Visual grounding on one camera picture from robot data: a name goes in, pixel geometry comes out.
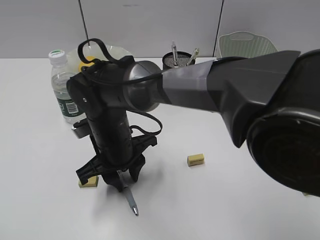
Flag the beige and white pen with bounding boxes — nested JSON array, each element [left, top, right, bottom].
[[186, 48, 200, 66]]

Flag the blue and white pen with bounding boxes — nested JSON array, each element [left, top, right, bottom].
[[117, 170, 139, 217]]

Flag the black mesh pen holder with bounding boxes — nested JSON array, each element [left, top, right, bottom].
[[162, 51, 192, 70]]

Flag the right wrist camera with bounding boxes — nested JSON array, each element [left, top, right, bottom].
[[71, 119, 91, 139]]

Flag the clear water bottle green label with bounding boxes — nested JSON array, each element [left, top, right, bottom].
[[48, 49, 86, 124]]

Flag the pale green woven basket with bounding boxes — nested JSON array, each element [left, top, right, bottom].
[[218, 31, 278, 58]]

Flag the translucent green wavy plate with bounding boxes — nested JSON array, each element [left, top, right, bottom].
[[66, 43, 132, 74]]

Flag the yellow mango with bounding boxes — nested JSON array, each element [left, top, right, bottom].
[[78, 56, 95, 73]]

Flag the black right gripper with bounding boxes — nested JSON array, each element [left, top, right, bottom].
[[76, 117, 158, 192]]

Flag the grey and white pen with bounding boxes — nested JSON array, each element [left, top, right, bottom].
[[171, 40, 179, 68]]

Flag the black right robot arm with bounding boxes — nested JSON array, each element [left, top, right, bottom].
[[66, 50, 320, 196]]

